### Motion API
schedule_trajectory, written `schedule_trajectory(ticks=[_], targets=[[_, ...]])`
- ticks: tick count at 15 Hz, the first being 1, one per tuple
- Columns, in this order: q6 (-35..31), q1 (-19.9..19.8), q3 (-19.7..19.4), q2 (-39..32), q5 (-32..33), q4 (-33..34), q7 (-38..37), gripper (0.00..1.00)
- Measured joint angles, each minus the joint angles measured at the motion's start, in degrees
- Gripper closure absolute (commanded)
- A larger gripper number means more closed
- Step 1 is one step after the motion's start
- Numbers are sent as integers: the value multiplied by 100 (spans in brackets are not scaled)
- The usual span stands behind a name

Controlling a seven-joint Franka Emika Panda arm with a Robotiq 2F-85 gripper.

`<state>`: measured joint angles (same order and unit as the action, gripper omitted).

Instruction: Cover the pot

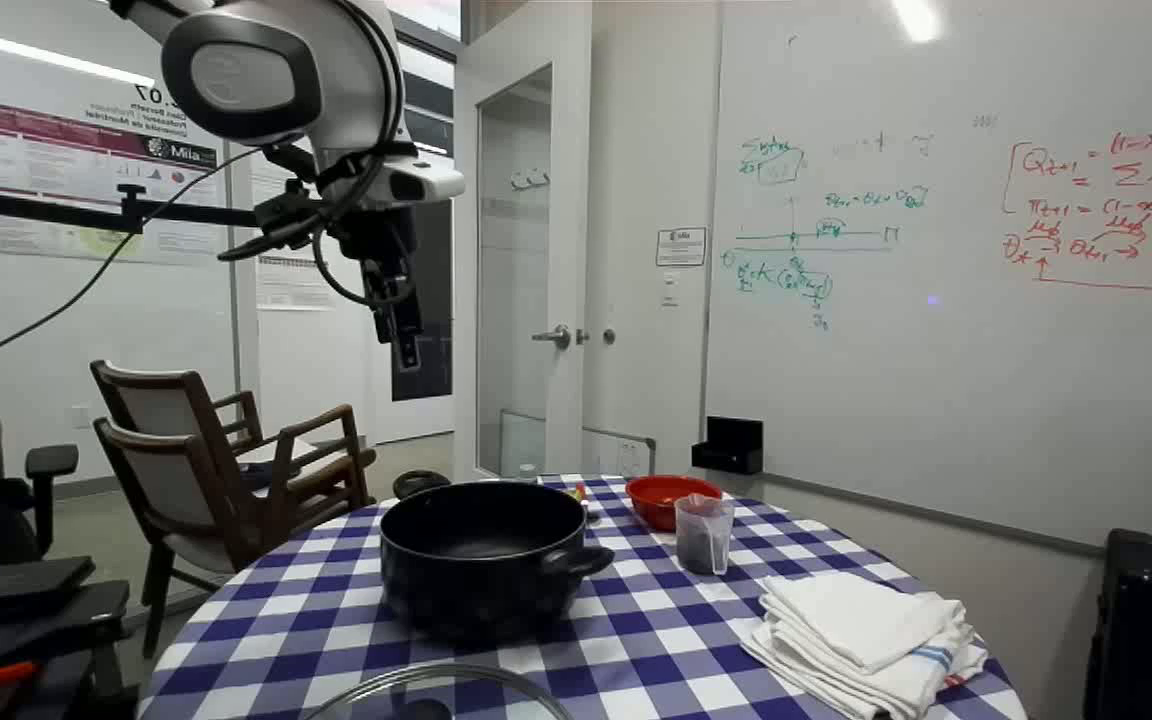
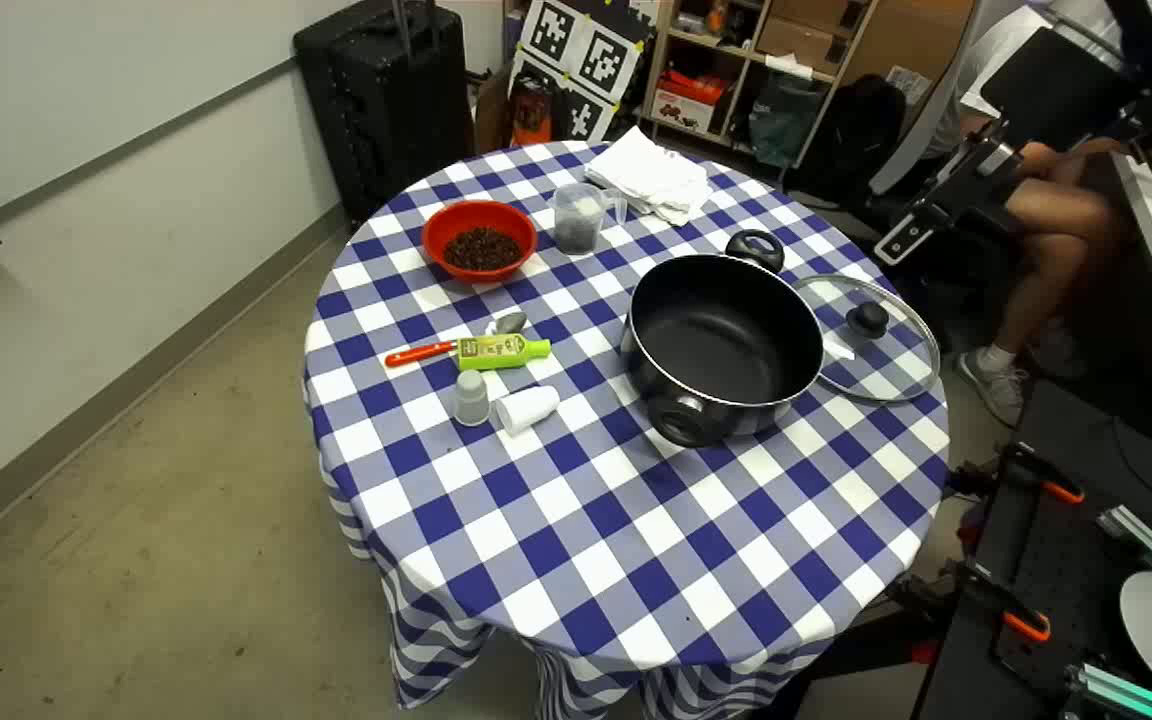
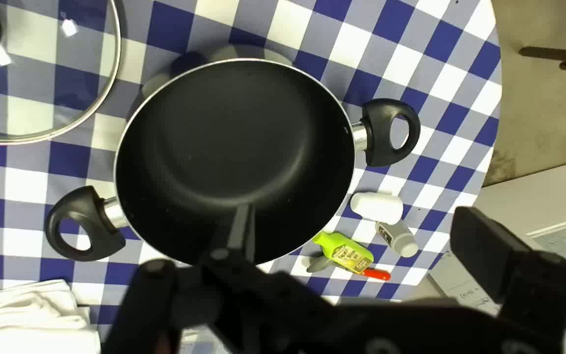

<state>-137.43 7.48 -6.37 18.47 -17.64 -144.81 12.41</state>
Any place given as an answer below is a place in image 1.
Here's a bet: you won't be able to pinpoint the black cooking pot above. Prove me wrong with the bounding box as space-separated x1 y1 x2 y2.
381 480 618 648

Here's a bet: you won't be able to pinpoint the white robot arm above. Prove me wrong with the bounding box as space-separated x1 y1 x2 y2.
108 0 466 372

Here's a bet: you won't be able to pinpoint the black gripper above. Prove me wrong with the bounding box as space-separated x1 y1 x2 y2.
337 209 426 372

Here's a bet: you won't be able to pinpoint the blue white checkered tablecloth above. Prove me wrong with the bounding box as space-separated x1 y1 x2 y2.
133 472 1032 720

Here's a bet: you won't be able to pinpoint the black camera boom pole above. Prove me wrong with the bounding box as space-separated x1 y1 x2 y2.
0 191 303 231

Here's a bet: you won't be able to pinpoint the white door with handle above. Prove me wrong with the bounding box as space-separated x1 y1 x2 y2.
454 0 722 475

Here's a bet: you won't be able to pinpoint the front wooden armchair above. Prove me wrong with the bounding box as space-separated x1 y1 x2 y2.
98 421 364 652

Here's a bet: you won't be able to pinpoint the folded white towels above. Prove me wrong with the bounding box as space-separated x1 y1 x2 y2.
741 571 987 720

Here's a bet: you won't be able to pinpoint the rear wooden armchair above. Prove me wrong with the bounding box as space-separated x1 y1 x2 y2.
90 360 266 453

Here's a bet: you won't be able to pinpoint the clear plastic measuring cup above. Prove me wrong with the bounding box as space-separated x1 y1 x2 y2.
675 495 734 576

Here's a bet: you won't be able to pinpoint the black office chair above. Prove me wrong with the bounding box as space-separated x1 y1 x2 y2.
0 442 75 564

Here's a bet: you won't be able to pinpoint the wooden armchair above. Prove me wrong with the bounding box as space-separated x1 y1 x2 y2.
90 360 266 453
98 421 364 652

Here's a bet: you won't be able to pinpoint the glass pot lid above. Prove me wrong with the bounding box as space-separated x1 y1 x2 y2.
303 661 574 720

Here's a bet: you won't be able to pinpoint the red bowl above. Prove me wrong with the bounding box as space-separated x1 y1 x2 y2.
624 475 722 531

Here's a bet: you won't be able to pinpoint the black equipment stand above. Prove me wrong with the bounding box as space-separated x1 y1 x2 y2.
0 554 135 720

